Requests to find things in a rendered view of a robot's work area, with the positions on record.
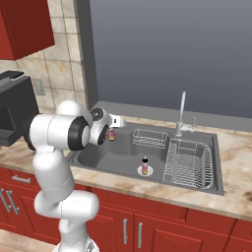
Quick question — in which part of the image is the red cupboard door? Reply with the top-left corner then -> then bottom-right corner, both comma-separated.
0,186 -> 22,232
223,235 -> 252,252
132,214 -> 234,252
86,204 -> 136,252
5,187 -> 63,246

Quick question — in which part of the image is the large pink yellow bottle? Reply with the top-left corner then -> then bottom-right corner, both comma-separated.
107,127 -> 117,143

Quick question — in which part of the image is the silver sink tap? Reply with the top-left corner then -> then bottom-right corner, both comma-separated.
174,91 -> 198,138

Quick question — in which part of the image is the small wire basket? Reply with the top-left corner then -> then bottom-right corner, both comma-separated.
132,128 -> 168,150

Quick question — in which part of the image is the wire dish rack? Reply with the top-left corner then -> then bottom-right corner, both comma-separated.
162,138 -> 214,191

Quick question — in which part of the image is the red wall cupboard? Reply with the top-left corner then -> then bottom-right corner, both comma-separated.
0,0 -> 56,61

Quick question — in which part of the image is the grey window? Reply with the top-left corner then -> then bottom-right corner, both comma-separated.
76,0 -> 252,133

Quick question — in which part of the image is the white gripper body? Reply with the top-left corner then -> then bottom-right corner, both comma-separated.
109,113 -> 128,130

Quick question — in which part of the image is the black coffee machine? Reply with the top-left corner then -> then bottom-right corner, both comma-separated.
0,70 -> 40,148

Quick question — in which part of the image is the grey kitchen sink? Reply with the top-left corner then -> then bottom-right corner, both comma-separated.
67,122 -> 225,197

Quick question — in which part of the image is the grey wall outlet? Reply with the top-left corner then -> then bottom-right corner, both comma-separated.
32,78 -> 46,97

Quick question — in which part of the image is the small pink dark-capped bottle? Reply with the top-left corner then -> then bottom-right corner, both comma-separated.
141,157 -> 151,176

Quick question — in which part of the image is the silver drawer handle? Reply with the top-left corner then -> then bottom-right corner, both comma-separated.
11,174 -> 32,184

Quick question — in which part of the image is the silver cupboard door handle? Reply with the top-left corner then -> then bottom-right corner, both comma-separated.
0,188 -> 11,213
137,221 -> 144,250
6,189 -> 21,217
122,218 -> 129,246

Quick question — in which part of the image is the red drawer front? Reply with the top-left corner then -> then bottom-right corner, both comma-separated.
233,218 -> 252,242
74,183 -> 189,224
8,168 -> 42,192
184,208 -> 238,236

